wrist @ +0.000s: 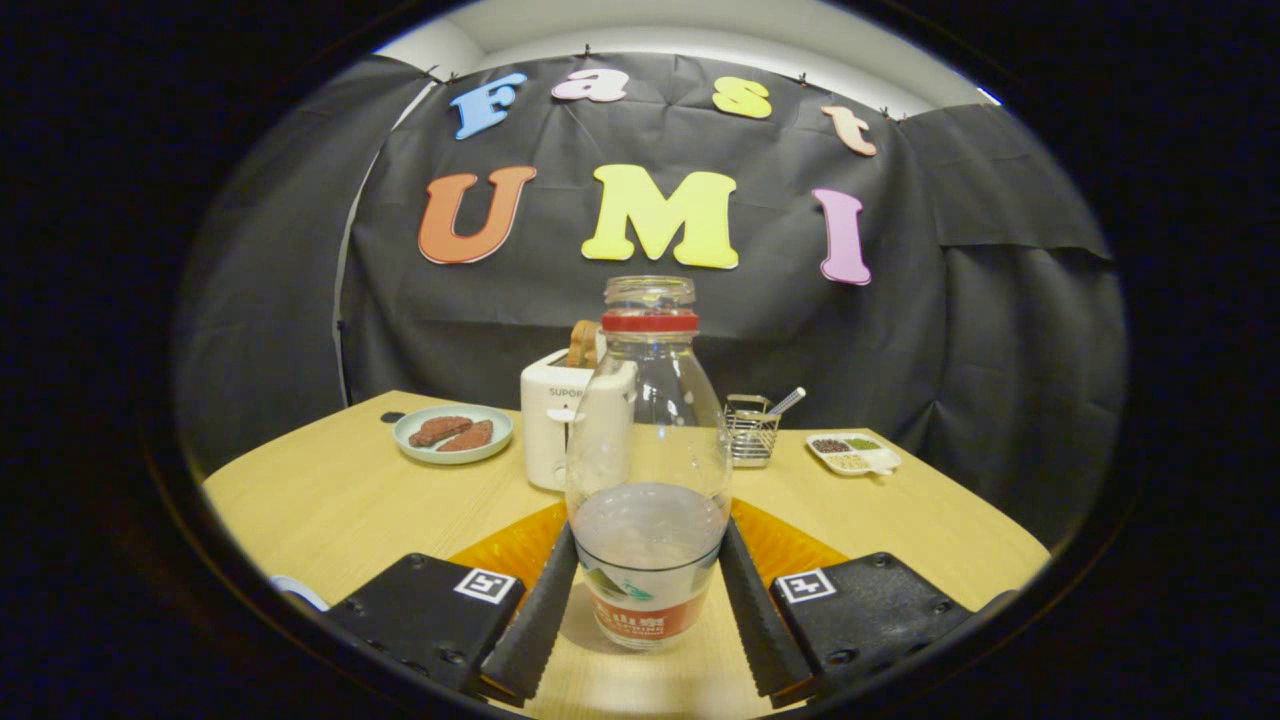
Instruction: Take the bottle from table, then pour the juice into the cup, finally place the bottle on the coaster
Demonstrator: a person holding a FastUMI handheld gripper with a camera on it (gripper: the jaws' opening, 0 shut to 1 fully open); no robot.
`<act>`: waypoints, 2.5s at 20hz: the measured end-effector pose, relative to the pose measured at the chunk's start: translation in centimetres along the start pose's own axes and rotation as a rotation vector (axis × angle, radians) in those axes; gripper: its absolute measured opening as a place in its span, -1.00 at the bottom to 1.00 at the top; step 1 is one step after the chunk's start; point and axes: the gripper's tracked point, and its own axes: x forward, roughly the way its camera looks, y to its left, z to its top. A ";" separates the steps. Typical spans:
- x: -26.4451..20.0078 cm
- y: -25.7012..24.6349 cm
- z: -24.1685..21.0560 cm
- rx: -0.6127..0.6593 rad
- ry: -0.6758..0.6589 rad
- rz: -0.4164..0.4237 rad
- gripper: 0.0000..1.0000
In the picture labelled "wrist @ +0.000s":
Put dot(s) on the wooden table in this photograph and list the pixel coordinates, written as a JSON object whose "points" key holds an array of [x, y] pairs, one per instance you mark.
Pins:
{"points": [[330, 500]]}

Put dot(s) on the white divided seasoning tray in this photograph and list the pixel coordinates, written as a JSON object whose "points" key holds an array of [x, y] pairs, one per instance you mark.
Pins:
{"points": [[855, 455]]}

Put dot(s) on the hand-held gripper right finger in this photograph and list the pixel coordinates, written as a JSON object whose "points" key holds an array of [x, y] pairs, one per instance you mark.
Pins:
{"points": [[760, 620]]}

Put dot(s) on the reddish brown food piece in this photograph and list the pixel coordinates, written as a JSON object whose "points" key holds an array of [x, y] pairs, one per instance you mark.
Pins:
{"points": [[470, 437], [440, 430]]}

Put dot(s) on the ceiling light panel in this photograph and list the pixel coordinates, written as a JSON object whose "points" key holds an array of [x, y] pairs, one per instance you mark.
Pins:
{"points": [[990, 96]]}

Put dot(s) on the white toaster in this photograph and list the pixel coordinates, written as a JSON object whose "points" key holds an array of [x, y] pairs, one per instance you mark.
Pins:
{"points": [[548, 430]]}

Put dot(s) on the pale green plate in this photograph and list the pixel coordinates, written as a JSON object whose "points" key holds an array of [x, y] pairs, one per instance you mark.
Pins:
{"points": [[410, 445]]}

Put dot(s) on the brown bread slice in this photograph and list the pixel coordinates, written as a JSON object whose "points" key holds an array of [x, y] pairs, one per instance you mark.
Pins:
{"points": [[582, 343]]}

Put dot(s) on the clear plastic juice bottle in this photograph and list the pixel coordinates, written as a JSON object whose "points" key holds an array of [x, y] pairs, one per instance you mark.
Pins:
{"points": [[650, 560]]}

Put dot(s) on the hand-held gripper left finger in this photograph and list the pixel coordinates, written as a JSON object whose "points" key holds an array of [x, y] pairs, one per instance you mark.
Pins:
{"points": [[535, 620]]}

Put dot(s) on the white ceramic cup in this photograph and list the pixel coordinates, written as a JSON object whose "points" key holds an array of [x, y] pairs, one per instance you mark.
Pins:
{"points": [[298, 593]]}

